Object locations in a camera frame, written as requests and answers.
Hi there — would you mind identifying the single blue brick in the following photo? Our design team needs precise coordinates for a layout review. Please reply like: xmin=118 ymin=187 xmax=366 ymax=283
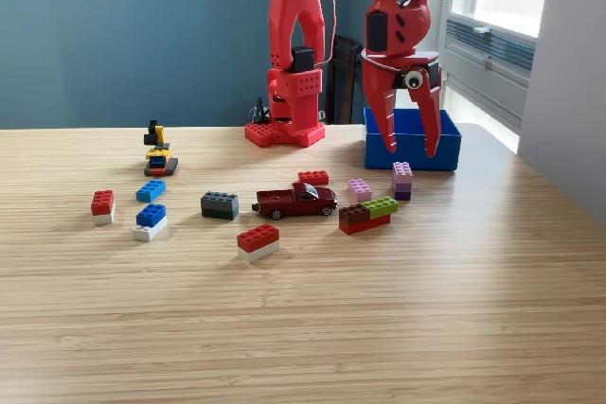
xmin=135 ymin=179 xmax=168 ymax=203

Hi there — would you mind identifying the flat red brick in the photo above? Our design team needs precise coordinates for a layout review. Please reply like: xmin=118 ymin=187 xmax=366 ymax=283
xmin=297 ymin=169 xmax=330 ymax=186

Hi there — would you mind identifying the blue white brick stack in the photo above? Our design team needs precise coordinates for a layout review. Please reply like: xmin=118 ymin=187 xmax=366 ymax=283
xmin=132 ymin=202 xmax=169 ymax=241

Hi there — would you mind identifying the dark folded chair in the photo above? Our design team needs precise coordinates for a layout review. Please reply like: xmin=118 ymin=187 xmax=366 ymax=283
xmin=324 ymin=33 xmax=366 ymax=125

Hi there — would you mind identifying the small red white brick stack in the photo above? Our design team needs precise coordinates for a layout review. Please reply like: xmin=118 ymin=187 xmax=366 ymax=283
xmin=90 ymin=189 xmax=116 ymax=226

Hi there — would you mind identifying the brown green red brick stack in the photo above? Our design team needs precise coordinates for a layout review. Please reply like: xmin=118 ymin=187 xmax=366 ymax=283
xmin=338 ymin=196 xmax=400 ymax=236

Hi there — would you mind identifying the dark red toy pickup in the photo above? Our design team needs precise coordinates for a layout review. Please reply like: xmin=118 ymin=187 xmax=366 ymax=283
xmin=251 ymin=181 xmax=339 ymax=221

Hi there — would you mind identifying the long red white brick stack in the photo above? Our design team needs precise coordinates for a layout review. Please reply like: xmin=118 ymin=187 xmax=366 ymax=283
xmin=236 ymin=222 xmax=280 ymax=265

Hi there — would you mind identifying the blue plastic bin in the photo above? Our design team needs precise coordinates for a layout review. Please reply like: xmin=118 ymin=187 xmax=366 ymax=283
xmin=363 ymin=107 xmax=463 ymax=172

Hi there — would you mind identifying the pink purple brick stack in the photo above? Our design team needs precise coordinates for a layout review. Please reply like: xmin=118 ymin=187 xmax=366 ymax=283
xmin=391 ymin=161 xmax=414 ymax=202

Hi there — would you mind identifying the black cable bundle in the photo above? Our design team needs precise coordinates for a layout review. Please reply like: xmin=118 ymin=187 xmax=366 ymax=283
xmin=249 ymin=97 xmax=271 ymax=124

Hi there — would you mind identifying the grey slatted window vent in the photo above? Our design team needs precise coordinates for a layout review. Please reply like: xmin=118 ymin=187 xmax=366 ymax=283
xmin=444 ymin=15 xmax=539 ymax=77

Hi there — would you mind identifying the grey brick stack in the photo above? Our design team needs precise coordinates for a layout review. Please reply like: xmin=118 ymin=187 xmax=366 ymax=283
xmin=200 ymin=191 xmax=240 ymax=221

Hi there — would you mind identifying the yellow toy digger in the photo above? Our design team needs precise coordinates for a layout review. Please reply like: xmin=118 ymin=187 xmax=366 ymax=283
xmin=143 ymin=119 xmax=180 ymax=178

